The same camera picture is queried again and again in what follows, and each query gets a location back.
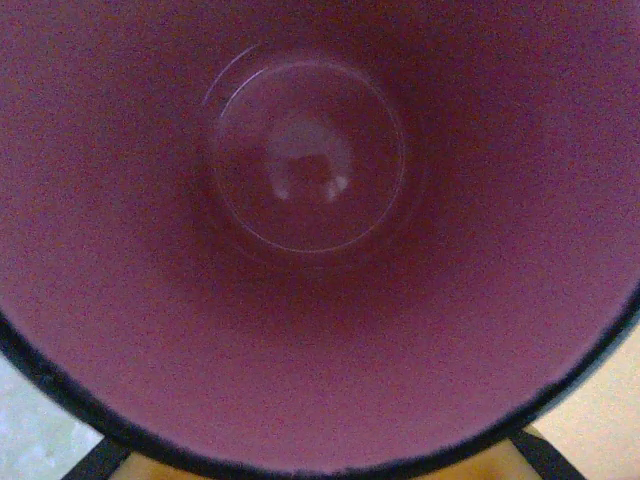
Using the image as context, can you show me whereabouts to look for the yellow tray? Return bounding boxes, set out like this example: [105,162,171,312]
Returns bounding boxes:
[107,439,549,480]

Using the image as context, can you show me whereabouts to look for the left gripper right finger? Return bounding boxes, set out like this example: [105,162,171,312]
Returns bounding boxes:
[509,428,586,480]

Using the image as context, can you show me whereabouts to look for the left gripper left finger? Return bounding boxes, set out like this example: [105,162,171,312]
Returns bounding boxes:
[59,434,132,480]

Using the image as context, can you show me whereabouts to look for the pink marbled mug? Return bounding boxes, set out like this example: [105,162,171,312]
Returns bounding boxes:
[0,0,640,476]

